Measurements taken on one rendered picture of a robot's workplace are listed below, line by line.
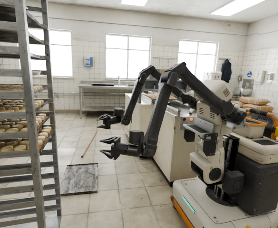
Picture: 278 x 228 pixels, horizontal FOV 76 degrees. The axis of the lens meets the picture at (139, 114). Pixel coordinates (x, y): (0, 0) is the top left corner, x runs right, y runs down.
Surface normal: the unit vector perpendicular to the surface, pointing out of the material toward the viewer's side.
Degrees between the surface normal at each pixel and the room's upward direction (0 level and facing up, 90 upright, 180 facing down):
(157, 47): 90
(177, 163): 90
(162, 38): 90
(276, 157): 90
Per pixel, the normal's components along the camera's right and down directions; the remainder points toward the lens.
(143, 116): 0.24, 0.22
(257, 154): -0.96, 0.03
